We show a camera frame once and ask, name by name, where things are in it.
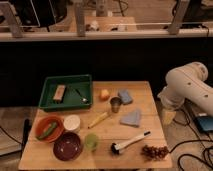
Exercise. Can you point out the orange bowl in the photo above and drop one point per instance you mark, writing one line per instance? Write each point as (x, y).
(43, 125)

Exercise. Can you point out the green plastic cup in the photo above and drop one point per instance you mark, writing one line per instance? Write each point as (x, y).
(91, 141)

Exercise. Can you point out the green cucumber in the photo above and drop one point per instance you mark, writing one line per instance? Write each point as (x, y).
(46, 133)

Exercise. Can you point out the black white brush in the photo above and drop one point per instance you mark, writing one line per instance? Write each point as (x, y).
(116, 148)

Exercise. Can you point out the orange apple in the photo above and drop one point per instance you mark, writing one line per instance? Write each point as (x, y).
(104, 94)

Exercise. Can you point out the blue folded cloth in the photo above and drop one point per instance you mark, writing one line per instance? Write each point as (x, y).
(132, 118)

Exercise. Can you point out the green plastic tray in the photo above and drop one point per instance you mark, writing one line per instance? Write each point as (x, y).
(71, 100)

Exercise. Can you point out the yellow banana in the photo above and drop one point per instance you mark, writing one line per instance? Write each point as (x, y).
(98, 119)

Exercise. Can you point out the blue box on floor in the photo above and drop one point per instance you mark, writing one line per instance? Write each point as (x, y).
(204, 124)

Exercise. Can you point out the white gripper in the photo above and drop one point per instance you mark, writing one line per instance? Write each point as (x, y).
(167, 116)

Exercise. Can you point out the wooden block in tray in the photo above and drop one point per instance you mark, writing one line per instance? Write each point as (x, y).
(59, 93)

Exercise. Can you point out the blue sponge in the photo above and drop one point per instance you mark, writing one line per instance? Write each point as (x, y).
(125, 96)

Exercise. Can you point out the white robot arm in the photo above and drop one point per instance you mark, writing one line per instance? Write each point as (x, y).
(186, 82)

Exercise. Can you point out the dark red bowl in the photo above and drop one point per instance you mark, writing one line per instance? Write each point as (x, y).
(67, 147)

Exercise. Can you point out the brown grape bunch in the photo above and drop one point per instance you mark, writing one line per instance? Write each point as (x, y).
(154, 153)

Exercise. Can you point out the small metal cup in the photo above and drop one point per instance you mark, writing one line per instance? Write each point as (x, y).
(115, 103)

